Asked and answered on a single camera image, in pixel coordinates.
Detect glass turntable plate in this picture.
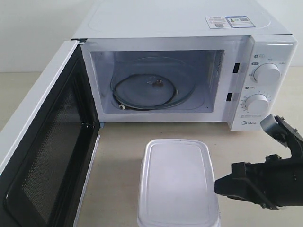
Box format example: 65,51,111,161
111,57,206,111

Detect white upper power knob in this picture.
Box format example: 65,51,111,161
253,63,281,85

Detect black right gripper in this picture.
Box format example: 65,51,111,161
214,118,303,210

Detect printed paper instruction sheet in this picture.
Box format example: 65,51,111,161
205,16,255,29

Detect translucent plastic lidded container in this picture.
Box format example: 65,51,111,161
137,139,221,227

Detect white lower timer knob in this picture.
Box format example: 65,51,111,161
244,94,269,114

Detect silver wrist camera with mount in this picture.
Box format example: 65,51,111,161
260,114,288,147

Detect white microwave door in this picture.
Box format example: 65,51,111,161
0,40,99,227

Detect white Midea microwave oven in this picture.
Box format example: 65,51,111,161
72,0,297,131

